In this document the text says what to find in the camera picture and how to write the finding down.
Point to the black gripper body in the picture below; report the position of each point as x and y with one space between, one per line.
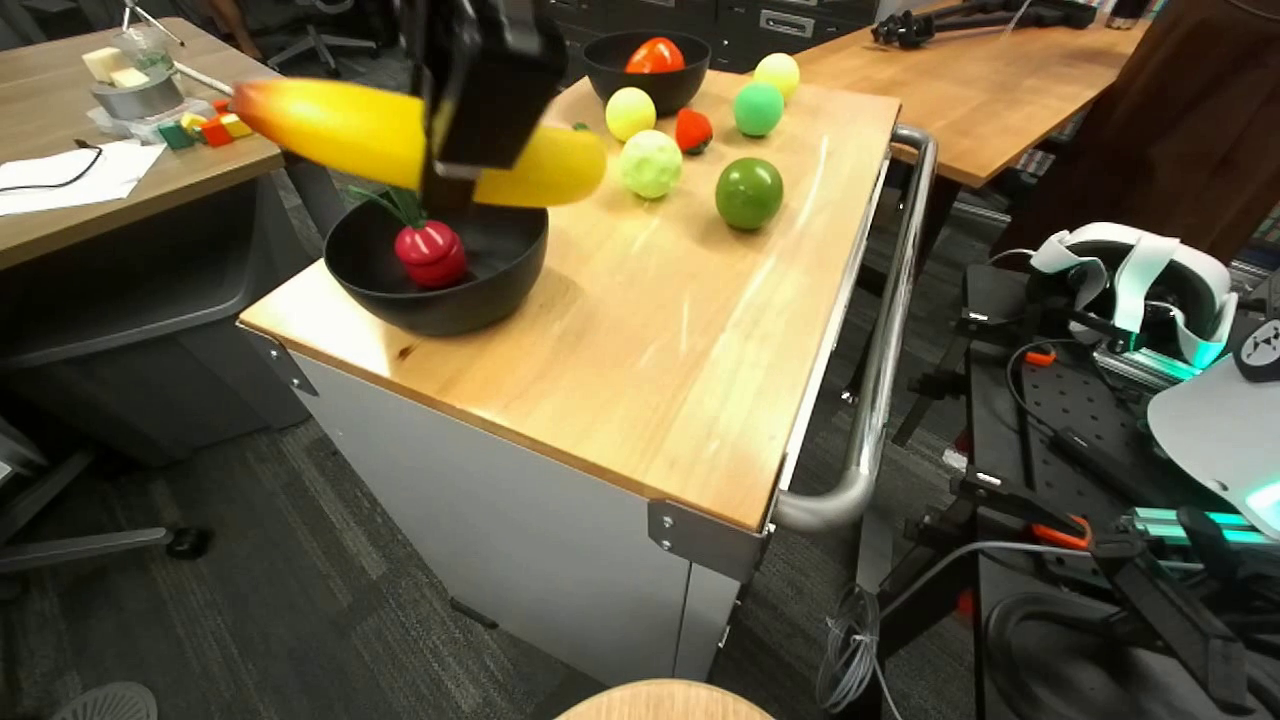
494 47

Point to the metal tool cart wooden top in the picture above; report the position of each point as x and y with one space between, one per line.
534 534

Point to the black breadboard table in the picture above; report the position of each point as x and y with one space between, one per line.
1065 440

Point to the white VR headset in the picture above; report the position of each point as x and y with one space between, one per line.
1134 292

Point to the black office chair base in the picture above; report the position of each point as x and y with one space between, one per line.
95 542

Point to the round wooden stool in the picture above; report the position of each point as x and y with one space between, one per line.
665 700

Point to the black bowl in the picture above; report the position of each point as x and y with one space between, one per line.
442 310
665 89

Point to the white stick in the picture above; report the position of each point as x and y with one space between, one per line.
203 82

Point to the green toy block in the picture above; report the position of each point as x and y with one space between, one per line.
175 134

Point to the small yellow toy lemon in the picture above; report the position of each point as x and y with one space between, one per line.
630 113

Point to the red radish with green leaves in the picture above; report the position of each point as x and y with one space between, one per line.
429 252

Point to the green round toy fruit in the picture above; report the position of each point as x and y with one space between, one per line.
758 111

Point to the green apple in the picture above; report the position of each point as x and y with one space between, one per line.
749 195

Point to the red toy block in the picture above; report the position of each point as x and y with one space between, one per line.
213 134

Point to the yellow toy block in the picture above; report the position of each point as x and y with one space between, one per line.
235 130

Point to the red toy strawberry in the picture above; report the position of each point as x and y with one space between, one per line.
692 130

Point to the dark brown chair back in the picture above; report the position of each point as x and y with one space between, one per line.
1174 122

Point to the white paper sheets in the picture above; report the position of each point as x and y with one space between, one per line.
66 183

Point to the wooden table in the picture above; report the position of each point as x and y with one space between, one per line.
973 82

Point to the clear plastic container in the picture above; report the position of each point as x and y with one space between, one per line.
132 77

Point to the pale green round fruit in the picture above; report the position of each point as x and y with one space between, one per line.
648 165

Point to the grey chair seat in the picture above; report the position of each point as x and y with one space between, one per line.
87 700

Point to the yellow toy banana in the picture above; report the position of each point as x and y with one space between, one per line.
334 134

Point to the wooden office desk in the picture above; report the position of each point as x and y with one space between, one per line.
54 94

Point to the large yellow round fruit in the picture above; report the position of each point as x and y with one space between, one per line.
776 71

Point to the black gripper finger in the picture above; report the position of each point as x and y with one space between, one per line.
462 148

